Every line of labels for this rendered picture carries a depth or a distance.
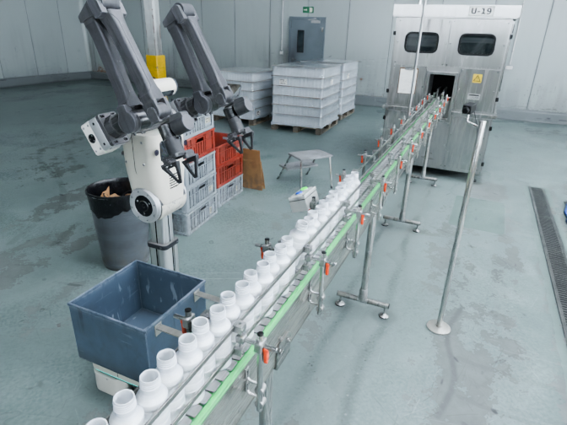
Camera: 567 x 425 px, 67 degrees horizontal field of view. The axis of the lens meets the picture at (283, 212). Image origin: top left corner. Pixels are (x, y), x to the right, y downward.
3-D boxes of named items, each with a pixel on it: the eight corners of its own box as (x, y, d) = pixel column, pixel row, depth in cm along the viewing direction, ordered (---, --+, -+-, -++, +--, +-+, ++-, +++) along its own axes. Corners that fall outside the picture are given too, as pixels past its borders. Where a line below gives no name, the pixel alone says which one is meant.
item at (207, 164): (186, 191, 371) (185, 167, 363) (145, 185, 382) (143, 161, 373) (217, 171, 425) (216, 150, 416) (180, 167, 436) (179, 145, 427)
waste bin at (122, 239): (128, 281, 319) (117, 201, 294) (83, 266, 336) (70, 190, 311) (167, 255, 358) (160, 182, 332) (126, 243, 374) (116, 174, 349)
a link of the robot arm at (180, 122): (162, 106, 150) (144, 110, 142) (186, 94, 144) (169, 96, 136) (176, 138, 152) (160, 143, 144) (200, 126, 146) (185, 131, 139)
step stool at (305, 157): (306, 174, 570) (308, 143, 554) (332, 188, 521) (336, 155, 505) (276, 178, 549) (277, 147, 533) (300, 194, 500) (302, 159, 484)
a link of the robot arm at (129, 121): (93, 8, 148) (68, 6, 140) (118, -9, 142) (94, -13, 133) (143, 131, 158) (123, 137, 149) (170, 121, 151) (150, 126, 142)
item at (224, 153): (217, 169, 434) (216, 147, 425) (183, 163, 447) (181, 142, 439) (244, 154, 486) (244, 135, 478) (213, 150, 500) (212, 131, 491)
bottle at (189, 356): (202, 384, 99) (199, 326, 93) (207, 404, 94) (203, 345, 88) (176, 390, 98) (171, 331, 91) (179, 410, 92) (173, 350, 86)
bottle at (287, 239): (276, 277, 143) (278, 233, 137) (294, 277, 143) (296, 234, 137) (276, 287, 138) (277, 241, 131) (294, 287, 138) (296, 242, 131)
